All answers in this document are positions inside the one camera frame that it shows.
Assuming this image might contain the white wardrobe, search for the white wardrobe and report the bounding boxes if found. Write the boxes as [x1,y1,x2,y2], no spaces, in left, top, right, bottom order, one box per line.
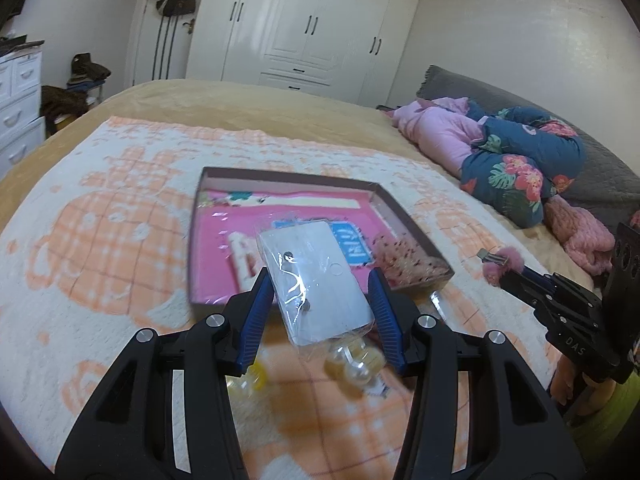
[186,0,428,106]

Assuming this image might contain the pink knit cloth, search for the pink knit cloth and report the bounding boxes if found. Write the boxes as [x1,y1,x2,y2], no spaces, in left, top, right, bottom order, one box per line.
[544,195,616,276]

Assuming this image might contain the beige bed cover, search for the beige bed cover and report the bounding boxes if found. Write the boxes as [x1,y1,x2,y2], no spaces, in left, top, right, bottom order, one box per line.
[0,79,616,311]

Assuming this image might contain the blue floral quilt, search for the blue floral quilt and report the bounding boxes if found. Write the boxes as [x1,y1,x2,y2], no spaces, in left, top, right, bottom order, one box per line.
[460,100,587,228]

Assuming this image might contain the person's right hand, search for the person's right hand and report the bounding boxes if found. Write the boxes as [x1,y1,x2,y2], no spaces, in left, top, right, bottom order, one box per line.
[548,360,608,418]

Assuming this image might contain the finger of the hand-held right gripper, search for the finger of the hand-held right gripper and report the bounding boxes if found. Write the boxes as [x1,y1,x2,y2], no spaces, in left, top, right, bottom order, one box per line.
[499,267,557,313]

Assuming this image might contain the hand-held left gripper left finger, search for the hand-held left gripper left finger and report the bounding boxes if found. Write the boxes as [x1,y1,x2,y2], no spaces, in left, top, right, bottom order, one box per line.
[55,266,276,480]

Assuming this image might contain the pink pompom hair clip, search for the pink pompom hair clip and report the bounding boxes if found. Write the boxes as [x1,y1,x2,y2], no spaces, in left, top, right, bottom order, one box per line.
[476,246,526,286]

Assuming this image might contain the white drawer dresser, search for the white drawer dresser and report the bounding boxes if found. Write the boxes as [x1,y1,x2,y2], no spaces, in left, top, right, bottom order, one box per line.
[0,35,48,178]

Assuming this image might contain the dotted sheer bow hair clip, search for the dotted sheer bow hair clip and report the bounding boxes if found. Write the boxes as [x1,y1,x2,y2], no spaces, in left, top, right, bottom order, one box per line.
[370,235,448,291]

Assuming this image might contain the pink jacket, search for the pink jacket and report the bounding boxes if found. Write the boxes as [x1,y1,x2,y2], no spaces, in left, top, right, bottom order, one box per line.
[390,96,488,176]

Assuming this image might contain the person's right forearm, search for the person's right forearm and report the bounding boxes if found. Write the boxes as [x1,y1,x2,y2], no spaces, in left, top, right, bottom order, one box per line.
[575,382,640,466]

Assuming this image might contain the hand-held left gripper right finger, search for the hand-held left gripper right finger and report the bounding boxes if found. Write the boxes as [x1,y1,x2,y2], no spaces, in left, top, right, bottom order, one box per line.
[367,267,587,480]

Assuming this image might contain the white door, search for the white door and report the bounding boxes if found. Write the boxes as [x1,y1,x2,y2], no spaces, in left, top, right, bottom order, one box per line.
[132,0,216,86]

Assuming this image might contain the shallow cardboard box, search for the shallow cardboard box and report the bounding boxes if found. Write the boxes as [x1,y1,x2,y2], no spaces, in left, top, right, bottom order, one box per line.
[187,166,456,307]

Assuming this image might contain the white earring card packet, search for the white earring card packet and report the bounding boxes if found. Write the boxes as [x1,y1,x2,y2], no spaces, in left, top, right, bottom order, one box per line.
[255,219,383,356]

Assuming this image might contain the grey padded headboard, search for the grey padded headboard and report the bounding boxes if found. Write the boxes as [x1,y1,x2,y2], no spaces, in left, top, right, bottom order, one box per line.
[416,65,640,221]

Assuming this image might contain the pile of dark clothes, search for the pile of dark clothes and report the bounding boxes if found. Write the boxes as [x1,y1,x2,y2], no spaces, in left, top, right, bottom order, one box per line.
[67,52,112,91]

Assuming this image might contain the yellow clear small beads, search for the yellow clear small beads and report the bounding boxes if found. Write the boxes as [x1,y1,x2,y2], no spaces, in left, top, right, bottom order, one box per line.
[322,337,388,386]

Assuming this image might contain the orange and white blanket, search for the orange and white blanket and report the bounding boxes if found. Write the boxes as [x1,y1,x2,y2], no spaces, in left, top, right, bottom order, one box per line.
[0,115,576,480]

